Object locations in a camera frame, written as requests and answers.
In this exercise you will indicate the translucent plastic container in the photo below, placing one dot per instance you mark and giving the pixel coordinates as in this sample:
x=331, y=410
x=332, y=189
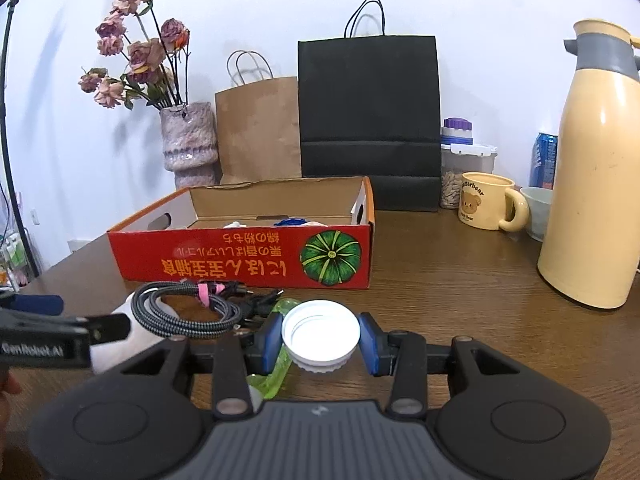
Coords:
x=112, y=360

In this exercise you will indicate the yellow thermos jug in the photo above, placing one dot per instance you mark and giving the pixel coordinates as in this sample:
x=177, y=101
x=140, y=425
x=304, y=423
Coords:
x=595, y=185

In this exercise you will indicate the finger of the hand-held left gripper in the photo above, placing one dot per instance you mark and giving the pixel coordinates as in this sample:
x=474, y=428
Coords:
x=37, y=305
x=107, y=329

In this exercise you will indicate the white ribbed bottle cap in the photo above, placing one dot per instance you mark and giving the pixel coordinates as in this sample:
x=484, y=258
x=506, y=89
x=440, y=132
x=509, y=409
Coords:
x=320, y=330

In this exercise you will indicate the small white bottle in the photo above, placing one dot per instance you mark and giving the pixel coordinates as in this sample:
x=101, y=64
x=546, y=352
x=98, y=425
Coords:
x=236, y=224

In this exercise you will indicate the pink textured vase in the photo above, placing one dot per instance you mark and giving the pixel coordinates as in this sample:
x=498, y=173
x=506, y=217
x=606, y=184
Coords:
x=190, y=135

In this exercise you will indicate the brown paper bag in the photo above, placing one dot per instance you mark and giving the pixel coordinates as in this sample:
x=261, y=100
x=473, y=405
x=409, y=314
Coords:
x=260, y=130

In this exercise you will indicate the clear seed container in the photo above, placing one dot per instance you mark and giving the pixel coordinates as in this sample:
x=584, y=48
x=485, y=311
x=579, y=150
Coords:
x=452, y=180

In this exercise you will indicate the white wall socket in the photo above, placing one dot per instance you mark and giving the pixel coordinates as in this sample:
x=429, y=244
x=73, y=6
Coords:
x=36, y=216
x=77, y=246

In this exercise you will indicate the red cardboard box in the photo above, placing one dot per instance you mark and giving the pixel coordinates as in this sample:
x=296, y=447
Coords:
x=240, y=260

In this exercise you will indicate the green spray bottle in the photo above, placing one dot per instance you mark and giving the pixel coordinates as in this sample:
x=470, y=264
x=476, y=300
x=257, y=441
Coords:
x=265, y=387

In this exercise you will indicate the yellow bear mug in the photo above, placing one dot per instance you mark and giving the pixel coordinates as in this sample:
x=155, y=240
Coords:
x=482, y=202

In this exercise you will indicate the black paper bag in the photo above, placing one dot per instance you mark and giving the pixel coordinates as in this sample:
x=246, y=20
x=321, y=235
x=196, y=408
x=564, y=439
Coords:
x=370, y=110

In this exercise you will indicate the purple lid jar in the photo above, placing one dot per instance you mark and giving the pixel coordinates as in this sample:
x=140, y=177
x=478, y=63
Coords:
x=457, y=131

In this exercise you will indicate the dried rose bouquet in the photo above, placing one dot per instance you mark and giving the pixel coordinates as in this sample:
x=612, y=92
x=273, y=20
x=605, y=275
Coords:
x=142, y=55

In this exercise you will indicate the blue drink can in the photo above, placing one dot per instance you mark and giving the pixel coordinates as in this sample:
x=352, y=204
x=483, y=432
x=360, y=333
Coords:
x=544, y=160

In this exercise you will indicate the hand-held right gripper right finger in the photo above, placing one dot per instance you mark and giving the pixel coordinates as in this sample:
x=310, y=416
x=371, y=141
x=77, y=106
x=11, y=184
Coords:
x=371, y=344

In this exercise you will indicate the black lamp stand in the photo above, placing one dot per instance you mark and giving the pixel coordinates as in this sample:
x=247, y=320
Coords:
x=21, y=225

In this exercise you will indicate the person's left hand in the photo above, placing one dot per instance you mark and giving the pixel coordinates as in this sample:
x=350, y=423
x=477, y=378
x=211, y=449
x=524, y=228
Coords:
x=9, y=387

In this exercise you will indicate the blue ribbed bottle cap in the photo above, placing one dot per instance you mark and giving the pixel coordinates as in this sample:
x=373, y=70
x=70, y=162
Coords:
x=290, y=221

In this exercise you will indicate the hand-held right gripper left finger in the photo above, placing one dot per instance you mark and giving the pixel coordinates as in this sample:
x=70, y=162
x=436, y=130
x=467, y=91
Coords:
x=270, y=341

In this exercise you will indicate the pale green cup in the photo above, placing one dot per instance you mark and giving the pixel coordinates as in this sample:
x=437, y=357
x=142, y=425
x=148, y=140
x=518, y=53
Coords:
x=539, y=212

